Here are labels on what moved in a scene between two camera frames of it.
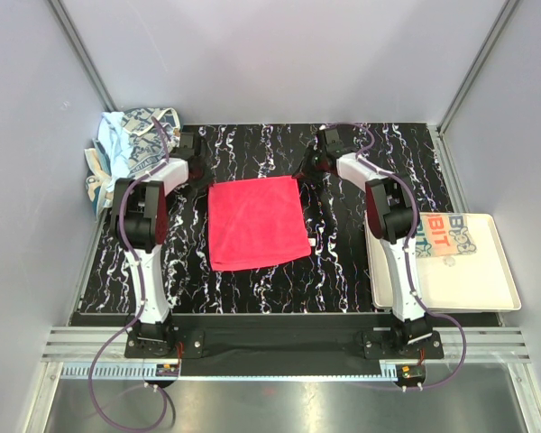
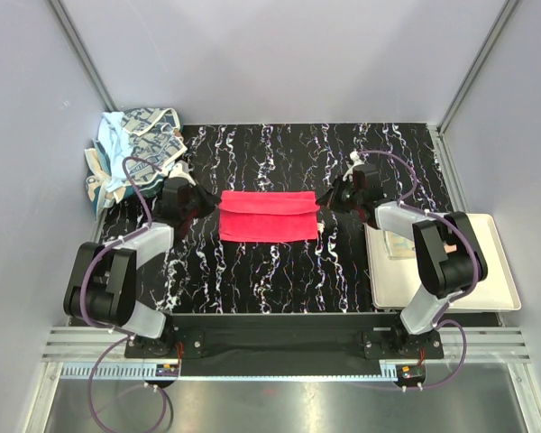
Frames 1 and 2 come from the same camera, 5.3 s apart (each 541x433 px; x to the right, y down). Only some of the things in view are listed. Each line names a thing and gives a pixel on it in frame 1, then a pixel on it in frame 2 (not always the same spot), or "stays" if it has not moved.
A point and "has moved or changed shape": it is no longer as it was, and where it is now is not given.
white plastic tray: x=457 y=283 stays
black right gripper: x=303 y=169 to x=329 y=200
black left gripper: x=206 y=178 to x=209 y=200
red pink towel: x=256 y=223 has moved or changed shape
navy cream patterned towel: x=146 y=146 stays
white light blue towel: x=116 y=146 stays
